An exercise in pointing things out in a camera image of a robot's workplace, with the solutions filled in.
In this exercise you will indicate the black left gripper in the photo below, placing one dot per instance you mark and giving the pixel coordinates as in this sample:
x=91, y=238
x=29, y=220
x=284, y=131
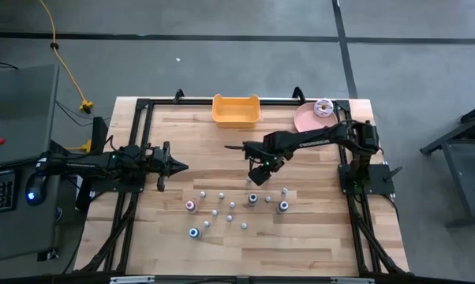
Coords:
x=158, y=159

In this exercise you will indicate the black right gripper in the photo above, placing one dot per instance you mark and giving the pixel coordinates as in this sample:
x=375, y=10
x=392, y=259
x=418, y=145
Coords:
x=255, y=150

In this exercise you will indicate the black food coloring bottle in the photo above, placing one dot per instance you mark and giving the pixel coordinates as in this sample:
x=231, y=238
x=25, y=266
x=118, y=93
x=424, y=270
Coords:
x=252, y=199

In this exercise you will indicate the blue food coloring bottle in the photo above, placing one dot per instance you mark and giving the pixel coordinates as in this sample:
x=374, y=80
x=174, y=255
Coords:
x=194, y=233

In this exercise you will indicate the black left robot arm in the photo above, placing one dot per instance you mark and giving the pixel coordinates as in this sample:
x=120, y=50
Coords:
x=83, y=165

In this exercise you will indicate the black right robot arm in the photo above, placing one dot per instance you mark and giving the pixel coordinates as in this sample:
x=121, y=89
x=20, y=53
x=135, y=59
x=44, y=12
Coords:
x=320, y=140

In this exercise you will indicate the orange plastic bin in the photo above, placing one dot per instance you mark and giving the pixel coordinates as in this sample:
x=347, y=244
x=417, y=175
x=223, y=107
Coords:
x=236, y=112

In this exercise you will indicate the pink round plate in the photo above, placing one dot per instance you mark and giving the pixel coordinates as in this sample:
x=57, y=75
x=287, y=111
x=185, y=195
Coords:
x=306, y=118

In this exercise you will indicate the black power box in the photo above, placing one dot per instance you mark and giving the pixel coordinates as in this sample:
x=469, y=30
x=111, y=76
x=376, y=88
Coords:
x=99, y=134

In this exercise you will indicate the yellow power plug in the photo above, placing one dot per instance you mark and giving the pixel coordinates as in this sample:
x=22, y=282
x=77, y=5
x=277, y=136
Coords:
x=85, y=146

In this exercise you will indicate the black computer mouse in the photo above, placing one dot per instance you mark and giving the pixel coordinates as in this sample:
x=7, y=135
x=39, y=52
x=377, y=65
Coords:
x=36, y=189

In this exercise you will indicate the black desk caster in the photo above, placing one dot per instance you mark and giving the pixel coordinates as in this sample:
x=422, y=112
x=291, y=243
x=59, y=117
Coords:
x=48, y=254

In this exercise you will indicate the grey desk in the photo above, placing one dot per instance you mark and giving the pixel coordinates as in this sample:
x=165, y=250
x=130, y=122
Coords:
x=20, y=110

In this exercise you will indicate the black metal cart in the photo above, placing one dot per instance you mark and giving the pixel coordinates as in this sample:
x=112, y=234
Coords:
x=459, y=177

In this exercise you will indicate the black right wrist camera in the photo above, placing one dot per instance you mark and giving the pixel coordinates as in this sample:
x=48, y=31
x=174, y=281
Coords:
x=259, y=176

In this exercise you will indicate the black aluminium table frame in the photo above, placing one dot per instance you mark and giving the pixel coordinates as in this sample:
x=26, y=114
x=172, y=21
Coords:
x=136, y=126

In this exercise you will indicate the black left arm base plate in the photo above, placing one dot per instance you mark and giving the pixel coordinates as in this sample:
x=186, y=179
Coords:
x=119, y=187

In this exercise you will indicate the silver metal bracket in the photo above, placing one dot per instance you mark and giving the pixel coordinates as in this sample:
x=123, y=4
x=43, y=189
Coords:
x=132, y=279
x=352, y=280

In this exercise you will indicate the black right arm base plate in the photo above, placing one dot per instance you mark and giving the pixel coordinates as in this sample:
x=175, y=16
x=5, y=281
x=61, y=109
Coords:
x=379, y=177

